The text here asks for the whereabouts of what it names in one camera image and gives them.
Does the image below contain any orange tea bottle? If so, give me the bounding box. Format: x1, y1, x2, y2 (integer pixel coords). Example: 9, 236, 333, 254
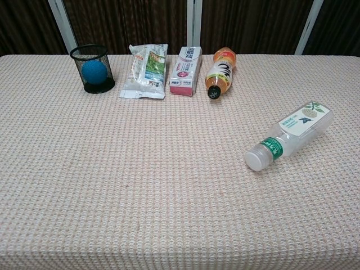
205, 47, 237, 100

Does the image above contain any beige woven tablecloth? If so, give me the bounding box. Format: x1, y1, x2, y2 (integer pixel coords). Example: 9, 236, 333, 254
0, 53, 360, 270

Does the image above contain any dark brown curtain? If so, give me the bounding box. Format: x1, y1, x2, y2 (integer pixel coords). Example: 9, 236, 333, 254
0, 0, 360, 57

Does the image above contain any black mesh pen holder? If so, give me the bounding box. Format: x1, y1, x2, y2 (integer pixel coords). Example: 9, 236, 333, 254
69, 44, 116, 95

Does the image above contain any white frame post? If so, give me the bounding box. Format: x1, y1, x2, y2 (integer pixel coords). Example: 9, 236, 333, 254
294, 0, 325, 56
186, 0, 203, 55
47, 0, 79, 55

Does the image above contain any blue ball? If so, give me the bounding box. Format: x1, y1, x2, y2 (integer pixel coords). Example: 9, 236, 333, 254
81, 60, 108, 83

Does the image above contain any white green snack bag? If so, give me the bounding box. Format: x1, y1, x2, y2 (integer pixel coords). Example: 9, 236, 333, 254
119, 43, 169, 100

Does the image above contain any pink white toothpaste box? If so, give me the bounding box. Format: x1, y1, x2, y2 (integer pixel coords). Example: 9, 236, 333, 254
169, 46, 203, 97

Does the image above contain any translucent white bottle cap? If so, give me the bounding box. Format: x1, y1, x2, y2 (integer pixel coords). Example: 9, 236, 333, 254
244, 145, 273, 172

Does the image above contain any transparent plastic water bottle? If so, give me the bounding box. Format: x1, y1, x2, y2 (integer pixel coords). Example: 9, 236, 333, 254
261, 101, 335, 164

